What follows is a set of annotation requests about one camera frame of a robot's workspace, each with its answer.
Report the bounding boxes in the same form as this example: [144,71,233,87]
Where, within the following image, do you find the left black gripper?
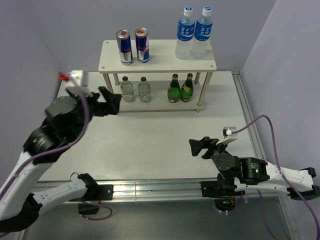
[68,85,122,140]

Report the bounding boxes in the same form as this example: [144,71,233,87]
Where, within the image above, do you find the clear glass bottle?
[120,76,135,103]
[138,76,152,103]

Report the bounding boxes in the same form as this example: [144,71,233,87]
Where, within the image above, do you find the Red Bull can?
[135,27,150,63]
[116,29,133,65]

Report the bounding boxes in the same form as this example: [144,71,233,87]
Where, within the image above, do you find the Pocari Sweat bottle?
[175,6,195,60]
[190,6,213,59]

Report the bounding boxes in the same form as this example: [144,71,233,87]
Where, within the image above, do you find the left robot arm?
[0,86,122,235]

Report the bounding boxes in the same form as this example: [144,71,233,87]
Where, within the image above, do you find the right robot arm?
[188,135,320,200]

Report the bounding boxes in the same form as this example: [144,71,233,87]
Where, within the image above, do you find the white two-tier shelf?
[98,39,217,113]

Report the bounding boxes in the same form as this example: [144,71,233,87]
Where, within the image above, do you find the right green glass bottle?
[180,73,194,102]

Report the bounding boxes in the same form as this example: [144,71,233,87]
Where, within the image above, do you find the green glass bottle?
[180,73,194,102]
[167,73,181,103]

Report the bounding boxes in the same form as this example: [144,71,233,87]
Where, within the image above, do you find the left green glass bottle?
[167,73,181,103]

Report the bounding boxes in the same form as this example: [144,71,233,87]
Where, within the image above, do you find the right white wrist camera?
[216,126,238,146]

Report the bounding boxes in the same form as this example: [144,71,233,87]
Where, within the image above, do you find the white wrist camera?
[216,126,238,146]
[58,70,91,97]

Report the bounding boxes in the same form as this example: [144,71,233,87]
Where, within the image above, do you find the aluminium front rail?
[24,178,248,206]

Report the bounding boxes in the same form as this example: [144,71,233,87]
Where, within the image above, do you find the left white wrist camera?
[58,70,91,97]

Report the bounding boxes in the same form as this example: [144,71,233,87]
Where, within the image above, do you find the aluminium side rail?
[231,71,267,160]

